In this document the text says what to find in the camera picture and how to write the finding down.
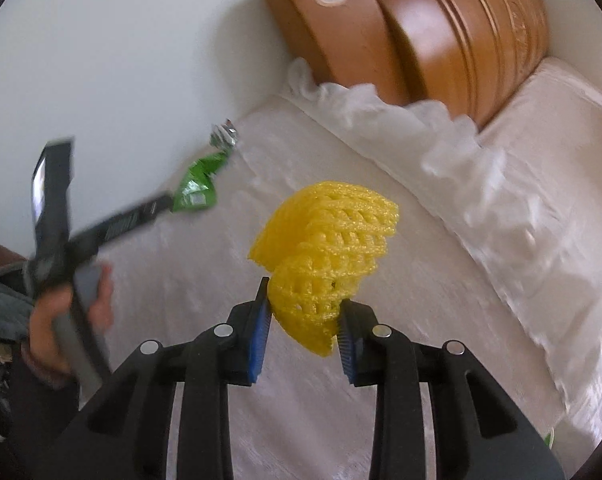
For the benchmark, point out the yellow foam fruit net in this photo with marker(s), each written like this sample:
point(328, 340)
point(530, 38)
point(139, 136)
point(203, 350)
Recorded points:
point(321, 250)

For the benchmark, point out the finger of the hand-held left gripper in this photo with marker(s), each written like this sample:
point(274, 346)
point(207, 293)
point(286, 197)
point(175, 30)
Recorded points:
point(56, 200)
point(126, 222)

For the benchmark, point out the person's clothing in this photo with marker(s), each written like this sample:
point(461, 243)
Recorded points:
point(1, 285)

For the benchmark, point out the pink bed sheet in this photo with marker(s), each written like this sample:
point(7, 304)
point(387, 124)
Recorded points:
point(556, 130)

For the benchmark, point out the silver foil wrapper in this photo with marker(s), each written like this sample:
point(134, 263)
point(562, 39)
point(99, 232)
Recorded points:
point(224, 135)

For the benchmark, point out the wooden headboard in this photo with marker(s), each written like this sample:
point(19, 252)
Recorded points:
point(411, 30)

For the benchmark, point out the person's left hand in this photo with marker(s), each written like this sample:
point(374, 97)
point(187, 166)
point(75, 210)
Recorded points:
point(43, 340)

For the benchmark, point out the green snack wrapper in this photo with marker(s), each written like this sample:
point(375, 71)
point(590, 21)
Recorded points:
point(198, 185)

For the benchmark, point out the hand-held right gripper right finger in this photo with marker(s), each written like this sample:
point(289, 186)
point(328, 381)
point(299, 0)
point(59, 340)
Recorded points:
point(348, 350)

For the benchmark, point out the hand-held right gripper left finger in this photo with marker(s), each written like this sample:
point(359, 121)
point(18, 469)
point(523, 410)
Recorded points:
point(258, 345)

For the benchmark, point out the person's left forearm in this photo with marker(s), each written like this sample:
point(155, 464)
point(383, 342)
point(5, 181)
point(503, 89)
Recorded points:
point(36, 410)

